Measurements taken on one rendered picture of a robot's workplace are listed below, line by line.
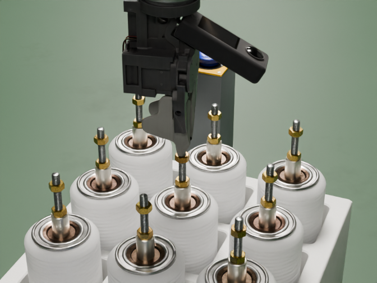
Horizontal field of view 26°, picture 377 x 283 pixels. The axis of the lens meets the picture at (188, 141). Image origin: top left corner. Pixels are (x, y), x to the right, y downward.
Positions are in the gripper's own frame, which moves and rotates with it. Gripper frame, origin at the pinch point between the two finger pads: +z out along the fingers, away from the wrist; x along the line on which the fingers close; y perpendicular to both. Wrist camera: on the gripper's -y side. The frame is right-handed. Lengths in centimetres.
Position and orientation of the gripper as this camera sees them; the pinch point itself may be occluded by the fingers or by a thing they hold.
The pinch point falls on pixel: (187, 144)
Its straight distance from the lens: 104.5
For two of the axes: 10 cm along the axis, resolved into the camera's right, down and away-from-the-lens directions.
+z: 0.0, 8.5, 5.2
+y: -9.8, -0.9, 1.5
